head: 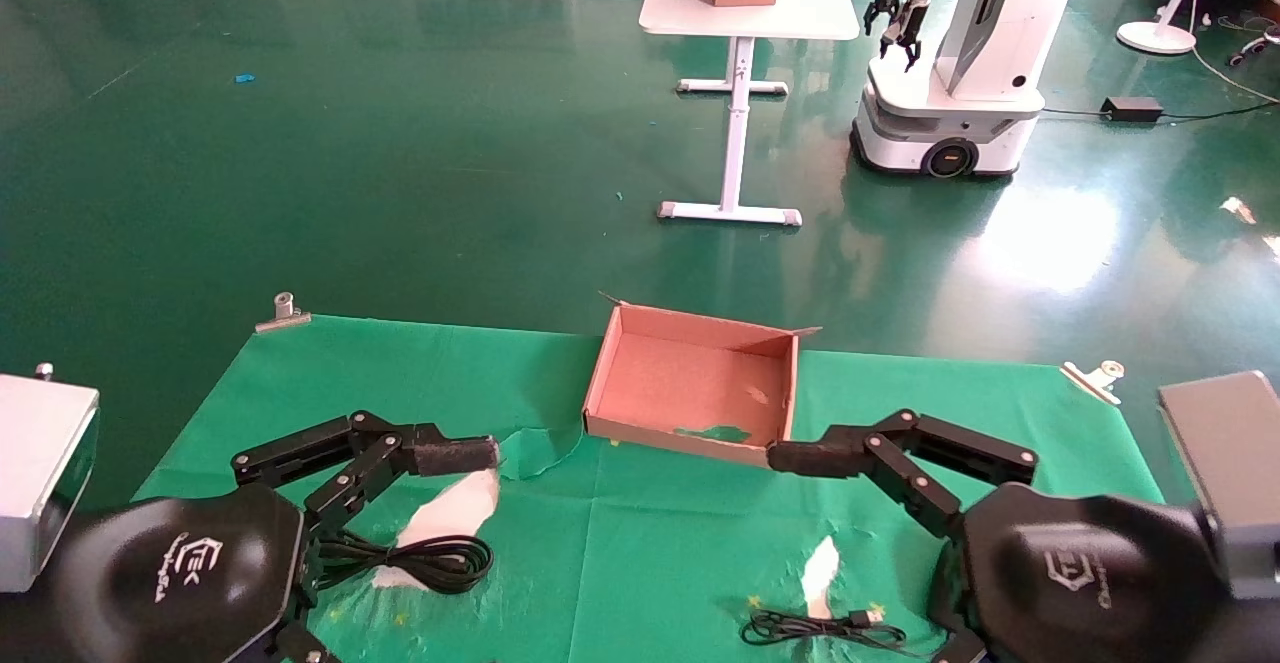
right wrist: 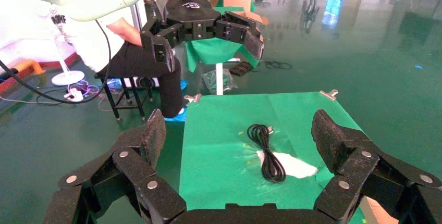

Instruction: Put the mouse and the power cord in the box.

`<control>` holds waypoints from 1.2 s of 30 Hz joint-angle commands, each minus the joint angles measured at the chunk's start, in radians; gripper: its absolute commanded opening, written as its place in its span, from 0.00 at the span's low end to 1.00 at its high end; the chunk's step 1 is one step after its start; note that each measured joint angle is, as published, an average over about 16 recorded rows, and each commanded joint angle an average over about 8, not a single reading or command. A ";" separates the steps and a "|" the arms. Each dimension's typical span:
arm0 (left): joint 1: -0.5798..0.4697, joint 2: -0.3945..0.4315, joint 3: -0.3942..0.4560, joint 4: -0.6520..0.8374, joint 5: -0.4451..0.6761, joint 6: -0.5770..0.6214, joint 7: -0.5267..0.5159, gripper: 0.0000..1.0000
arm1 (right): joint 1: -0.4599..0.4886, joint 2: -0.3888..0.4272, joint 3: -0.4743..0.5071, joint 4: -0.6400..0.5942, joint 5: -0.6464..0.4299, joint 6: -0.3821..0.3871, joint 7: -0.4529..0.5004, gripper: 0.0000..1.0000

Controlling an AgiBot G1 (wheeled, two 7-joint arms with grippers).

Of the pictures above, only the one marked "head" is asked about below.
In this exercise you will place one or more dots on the white floor scrap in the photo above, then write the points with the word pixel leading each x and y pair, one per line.
pixel 1238 209

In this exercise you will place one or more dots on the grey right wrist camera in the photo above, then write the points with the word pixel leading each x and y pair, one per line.
pixel 1230 473

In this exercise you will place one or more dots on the green tablecloth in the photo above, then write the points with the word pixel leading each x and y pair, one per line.
pixel 600 563

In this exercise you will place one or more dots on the black power adapter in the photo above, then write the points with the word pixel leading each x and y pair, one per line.
pixel 1132 108

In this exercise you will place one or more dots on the white wheeled robot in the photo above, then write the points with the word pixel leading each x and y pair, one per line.
pixel 950 113

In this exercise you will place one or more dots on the black chair caster base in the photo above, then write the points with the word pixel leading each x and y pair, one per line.
pixel 1255 46

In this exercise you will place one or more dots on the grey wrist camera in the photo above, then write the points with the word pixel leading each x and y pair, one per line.
pixel 1230 473
pixel 40 473

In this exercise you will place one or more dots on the metal binder clip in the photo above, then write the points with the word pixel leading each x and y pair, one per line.
pixel 1095 378
pixel 283 313

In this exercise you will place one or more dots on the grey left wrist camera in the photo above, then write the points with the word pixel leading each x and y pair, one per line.
pixel 40 473

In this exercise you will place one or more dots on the open brown cardboard box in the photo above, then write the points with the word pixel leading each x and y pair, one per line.
pixel 690 383

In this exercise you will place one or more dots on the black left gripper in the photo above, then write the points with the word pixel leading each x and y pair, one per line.
pixel 180 573

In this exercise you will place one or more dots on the white pedestal table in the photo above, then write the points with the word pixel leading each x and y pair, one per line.
pixel 800 3

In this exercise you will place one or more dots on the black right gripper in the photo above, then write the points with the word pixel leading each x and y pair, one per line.
pixel 1080 573

